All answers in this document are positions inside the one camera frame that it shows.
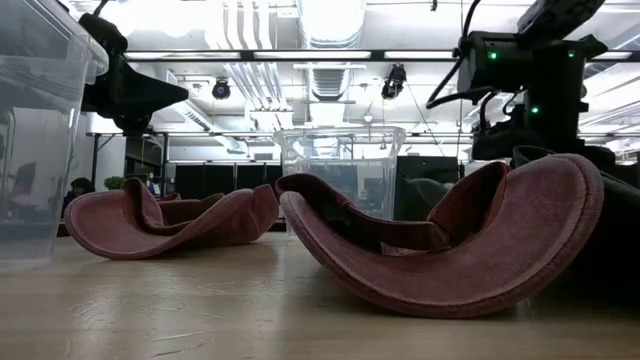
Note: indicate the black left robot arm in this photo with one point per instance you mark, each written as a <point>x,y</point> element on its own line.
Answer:
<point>102,35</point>

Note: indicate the black ceiling spotlight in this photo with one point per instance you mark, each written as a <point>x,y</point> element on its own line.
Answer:
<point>221,89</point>
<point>394,81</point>

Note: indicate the maroon baseball cap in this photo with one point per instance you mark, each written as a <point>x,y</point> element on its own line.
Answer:
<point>500,260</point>
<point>200,225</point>

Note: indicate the large clear plastic container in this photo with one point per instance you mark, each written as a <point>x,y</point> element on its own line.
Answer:
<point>40,125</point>

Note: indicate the round green background plant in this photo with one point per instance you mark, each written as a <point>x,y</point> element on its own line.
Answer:
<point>115,182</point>

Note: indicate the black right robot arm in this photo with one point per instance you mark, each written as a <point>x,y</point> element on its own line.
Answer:
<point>540,75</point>

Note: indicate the silver ventilation duct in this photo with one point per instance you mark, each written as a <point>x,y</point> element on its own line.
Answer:
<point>331,22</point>

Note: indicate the black computer monitor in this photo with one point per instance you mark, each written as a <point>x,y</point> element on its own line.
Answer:
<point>440,167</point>

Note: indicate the small clear plastic container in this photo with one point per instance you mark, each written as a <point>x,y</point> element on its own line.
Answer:
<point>345,170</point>

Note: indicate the black ceiling light rail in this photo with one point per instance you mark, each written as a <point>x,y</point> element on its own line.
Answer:
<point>310,55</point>

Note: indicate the person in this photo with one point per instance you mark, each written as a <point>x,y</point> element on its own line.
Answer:
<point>79,190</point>

